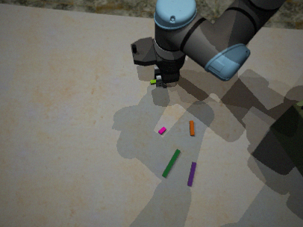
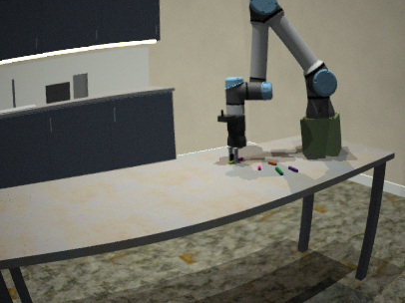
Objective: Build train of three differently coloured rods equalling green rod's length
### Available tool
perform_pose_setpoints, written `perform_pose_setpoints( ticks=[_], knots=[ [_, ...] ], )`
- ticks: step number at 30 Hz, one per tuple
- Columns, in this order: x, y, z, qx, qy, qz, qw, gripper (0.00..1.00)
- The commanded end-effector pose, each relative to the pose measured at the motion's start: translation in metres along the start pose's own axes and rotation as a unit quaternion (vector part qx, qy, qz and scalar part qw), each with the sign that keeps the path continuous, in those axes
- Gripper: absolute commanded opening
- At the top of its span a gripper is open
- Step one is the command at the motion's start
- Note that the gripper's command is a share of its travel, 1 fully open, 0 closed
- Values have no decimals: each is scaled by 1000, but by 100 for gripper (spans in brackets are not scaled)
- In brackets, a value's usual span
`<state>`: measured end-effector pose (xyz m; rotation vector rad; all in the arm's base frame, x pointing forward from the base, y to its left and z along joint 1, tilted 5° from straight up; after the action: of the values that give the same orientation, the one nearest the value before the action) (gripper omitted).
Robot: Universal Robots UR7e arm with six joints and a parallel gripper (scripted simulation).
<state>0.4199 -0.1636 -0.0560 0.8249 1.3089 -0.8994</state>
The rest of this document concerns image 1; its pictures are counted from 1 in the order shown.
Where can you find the magenta rectangular block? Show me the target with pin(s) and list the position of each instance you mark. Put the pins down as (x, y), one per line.
(162, 130)

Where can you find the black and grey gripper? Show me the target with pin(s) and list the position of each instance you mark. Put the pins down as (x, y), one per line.
(147, 52)

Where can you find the purple rod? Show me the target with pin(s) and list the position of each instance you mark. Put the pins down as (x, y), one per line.
(192, 171)

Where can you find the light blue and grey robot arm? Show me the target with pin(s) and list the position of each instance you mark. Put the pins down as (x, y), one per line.
(219, 47)

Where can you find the green rod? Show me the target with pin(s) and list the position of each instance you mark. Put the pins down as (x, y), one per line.
(171, 163)

